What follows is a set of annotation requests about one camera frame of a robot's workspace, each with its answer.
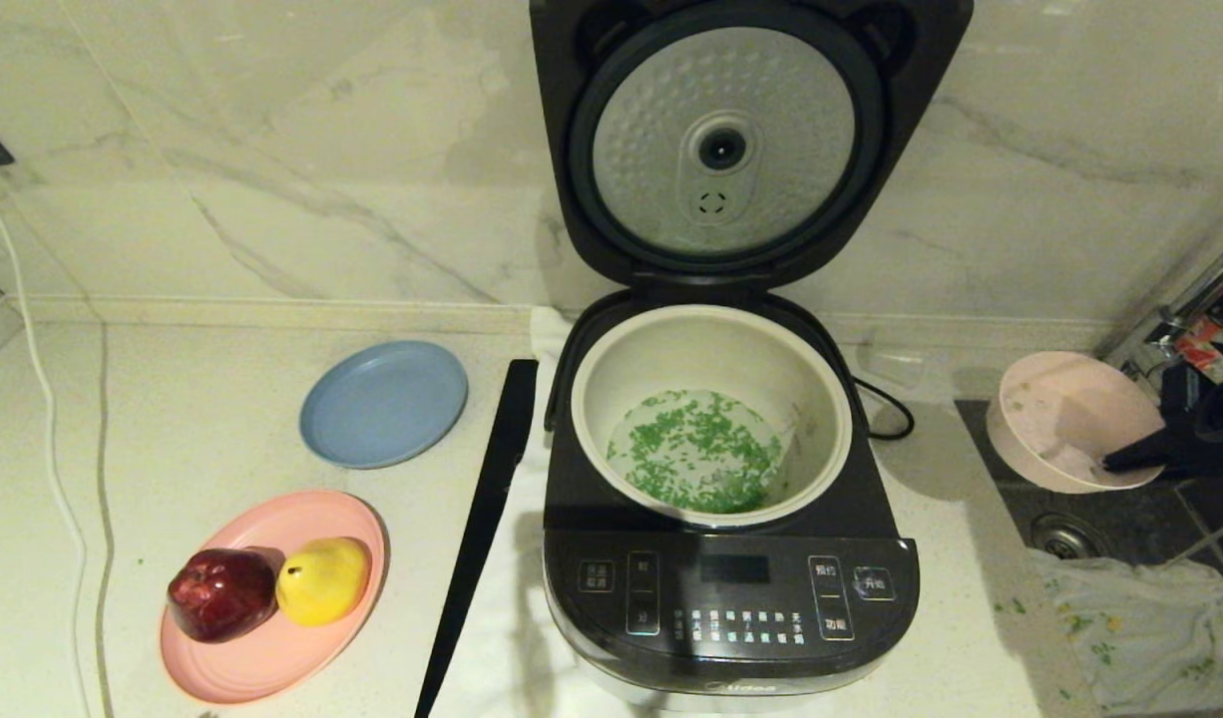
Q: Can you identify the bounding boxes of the long black flat strip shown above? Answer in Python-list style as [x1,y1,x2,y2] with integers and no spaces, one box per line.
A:
[415,360,540,718]

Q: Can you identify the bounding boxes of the round sink drain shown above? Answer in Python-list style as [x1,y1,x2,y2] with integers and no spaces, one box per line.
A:
[1030,514,1106,559]

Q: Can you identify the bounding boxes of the pink plate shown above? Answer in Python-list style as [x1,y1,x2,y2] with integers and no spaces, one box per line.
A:
[159,489,388,706]

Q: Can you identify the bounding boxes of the pink bowl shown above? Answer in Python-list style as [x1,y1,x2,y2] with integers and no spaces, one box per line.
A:
[986,351,1166,495]

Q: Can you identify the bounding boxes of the red apple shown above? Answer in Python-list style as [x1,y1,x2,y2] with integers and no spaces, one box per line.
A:
[167,547,278,644]

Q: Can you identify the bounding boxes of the white cable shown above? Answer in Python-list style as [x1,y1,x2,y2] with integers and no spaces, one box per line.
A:
[0,179,94,718]

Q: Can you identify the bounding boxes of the black power cord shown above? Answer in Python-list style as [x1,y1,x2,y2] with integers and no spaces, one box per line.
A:
[851,377,915,443]

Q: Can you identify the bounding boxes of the blue plate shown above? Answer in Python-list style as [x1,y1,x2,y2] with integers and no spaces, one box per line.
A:
[298,340,470,471]

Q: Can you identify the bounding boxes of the black rice cooker lid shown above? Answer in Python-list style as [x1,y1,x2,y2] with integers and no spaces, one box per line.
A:
[530,0,975,292]

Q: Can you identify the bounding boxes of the chrome faucet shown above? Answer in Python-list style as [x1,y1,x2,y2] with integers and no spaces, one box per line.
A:
[1100,234,1223,375]

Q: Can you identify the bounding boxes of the yellow pear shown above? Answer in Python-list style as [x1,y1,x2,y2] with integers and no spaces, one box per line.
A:
[274,537,372,628]

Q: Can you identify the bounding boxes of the black rice cooker base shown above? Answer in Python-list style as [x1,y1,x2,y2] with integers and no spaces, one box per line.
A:
[544,289,920,699]

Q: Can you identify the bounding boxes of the white stained cloth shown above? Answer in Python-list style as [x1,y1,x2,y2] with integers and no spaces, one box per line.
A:
[1045,553,1223,715]

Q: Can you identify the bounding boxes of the chopped green vegetables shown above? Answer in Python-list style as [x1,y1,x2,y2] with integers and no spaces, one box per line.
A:
[609,389,784,515]

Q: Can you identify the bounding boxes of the white inner pot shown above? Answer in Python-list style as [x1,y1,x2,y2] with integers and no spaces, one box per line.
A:
[572,304,854,528]

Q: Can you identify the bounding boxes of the orange printed bottle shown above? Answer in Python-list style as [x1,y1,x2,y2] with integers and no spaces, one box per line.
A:
[1175,289,1223,380]

